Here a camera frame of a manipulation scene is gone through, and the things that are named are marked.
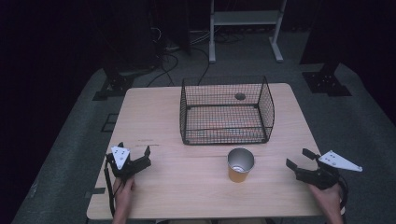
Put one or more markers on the dark round basket tag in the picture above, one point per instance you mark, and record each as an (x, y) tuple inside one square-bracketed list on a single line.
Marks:
[(240, 96)]

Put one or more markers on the metal cup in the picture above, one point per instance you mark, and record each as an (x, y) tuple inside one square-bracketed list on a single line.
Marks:
[(238, 175)]

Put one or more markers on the person's left hand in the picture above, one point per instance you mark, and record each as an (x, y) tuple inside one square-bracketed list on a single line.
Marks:
[(124, 194)]

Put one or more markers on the black stand base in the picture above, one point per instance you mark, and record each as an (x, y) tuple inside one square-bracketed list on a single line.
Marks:
[(327, 82), (116, 85)]

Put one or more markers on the black tape square outline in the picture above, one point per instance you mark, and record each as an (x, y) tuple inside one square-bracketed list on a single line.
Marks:
[(106, 130)]

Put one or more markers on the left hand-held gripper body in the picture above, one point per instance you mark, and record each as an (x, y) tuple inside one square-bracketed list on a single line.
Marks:
[(122, 168)]

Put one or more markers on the dark tape strip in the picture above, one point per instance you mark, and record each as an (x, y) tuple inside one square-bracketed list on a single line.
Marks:
[(95, 192)]

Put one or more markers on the person's right hand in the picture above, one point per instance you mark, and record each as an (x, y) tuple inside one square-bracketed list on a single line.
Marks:
[(330, 199)]

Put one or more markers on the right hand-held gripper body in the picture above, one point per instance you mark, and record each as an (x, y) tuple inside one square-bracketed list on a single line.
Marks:
[(322, 178)]

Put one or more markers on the white metal stand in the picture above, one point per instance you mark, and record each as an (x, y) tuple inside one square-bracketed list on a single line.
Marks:
[(246, 17)]

